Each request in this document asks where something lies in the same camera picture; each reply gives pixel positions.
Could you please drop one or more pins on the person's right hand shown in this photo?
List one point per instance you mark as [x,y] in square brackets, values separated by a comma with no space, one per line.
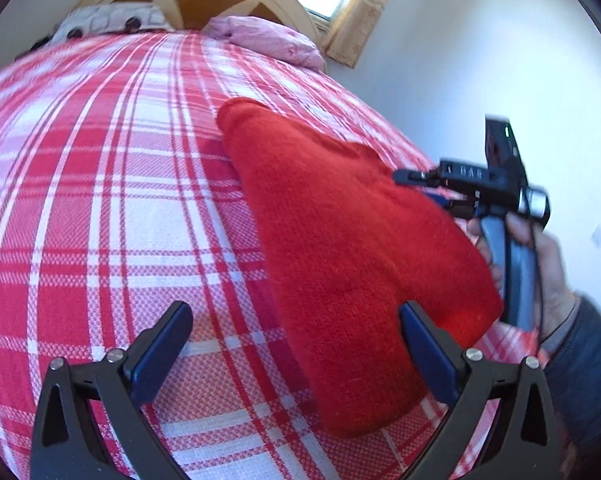
[555,280]

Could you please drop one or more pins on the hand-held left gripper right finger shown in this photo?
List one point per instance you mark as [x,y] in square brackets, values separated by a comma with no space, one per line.
[430,355]

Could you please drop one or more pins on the red plaid blanket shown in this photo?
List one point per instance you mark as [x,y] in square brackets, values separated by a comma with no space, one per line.
[105,185]

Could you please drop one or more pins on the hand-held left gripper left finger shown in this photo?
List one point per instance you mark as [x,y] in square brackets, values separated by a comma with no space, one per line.
[155,350]

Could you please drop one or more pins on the pink pillow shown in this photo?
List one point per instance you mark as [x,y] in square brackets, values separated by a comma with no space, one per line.
[275,40]

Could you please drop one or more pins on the grey patterned pillow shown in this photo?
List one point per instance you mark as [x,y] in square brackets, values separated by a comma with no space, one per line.
[110,20]

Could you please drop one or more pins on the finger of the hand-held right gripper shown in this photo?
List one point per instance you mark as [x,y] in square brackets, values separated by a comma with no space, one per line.
[453,201]
[418,176]

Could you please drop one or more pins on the person's right forearm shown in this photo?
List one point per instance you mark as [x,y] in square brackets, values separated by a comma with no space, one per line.
[585,360]

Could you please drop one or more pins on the red knitted sweater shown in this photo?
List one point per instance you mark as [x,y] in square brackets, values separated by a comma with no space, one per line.
[350,240]

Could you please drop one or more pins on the beige curtain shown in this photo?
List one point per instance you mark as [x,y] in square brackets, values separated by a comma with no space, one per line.
[365,15]

